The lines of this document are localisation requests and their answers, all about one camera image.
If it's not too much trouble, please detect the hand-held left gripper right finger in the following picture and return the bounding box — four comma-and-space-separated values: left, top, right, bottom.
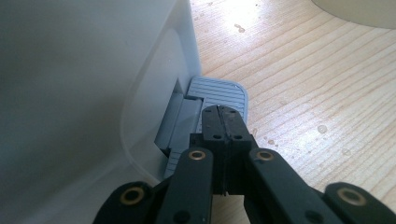
219, 105, 260, 196

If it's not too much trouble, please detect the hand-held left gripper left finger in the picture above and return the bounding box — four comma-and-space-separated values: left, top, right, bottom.
189, 105, 231, 196

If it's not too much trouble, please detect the grey ribbed bin pedal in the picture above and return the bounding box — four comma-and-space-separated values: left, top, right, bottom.
162, 75, 249, 180

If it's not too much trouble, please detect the white pedal bin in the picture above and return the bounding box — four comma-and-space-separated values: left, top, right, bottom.
0, 0, 203, 224

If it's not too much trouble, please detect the large beige round container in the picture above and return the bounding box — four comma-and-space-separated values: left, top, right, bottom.
310, 0, 396, 31

